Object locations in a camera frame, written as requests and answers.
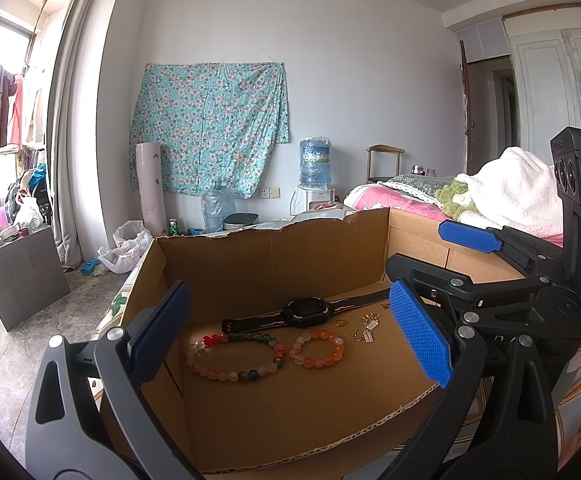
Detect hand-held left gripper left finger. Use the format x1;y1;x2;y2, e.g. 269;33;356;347
25;281;204;480

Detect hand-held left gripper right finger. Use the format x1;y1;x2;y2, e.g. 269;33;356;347
383;280;558;480

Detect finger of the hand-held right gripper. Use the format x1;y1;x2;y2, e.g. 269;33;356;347
385;254;553;328
439;220;566;277

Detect small gold earrings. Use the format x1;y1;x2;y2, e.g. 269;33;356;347
353;311;382;346

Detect multicolour bead bracelet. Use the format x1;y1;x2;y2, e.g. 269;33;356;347
185;330;287;384

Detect orange pink bead bracelet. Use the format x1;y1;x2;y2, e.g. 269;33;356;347
290;329;346;369

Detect black wrist watch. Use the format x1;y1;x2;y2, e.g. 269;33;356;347
221;287;391;333

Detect brown cardboard box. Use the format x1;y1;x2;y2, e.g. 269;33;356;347
103;207;538;476

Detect green plush cloth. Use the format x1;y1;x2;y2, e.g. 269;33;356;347
435;180;471;218

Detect white plush towel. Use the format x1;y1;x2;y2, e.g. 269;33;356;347
453;146;566;238

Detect grey floral pillow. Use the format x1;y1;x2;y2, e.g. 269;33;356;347
383;172;458;206

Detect white plastic bag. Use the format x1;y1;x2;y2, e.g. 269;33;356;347
98;220;154;274

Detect wooden chair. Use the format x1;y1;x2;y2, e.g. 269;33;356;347
367;145;405;186

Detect brown door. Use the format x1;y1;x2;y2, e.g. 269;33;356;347
457;40;521;176

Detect empty clear water jug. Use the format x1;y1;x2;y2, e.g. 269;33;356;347
200;180;236;233

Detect pink rolled mat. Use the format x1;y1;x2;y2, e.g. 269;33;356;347
135;142;166;238

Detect white water dispenser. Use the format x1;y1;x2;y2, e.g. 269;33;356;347
295;185;336;217

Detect grey cabinet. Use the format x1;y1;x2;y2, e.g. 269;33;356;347
0;222;71;332

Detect white wardrobe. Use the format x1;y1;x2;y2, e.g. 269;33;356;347
503;27;581;161

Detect blue water bottle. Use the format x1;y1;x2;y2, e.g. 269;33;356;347
299;136;332;191

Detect teal floral cloth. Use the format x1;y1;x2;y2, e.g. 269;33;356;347
129;61;291;200

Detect grey curtain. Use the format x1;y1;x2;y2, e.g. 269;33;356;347
45;0;121;271

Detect hanging clothes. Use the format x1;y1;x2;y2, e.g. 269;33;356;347
0;62;46;176

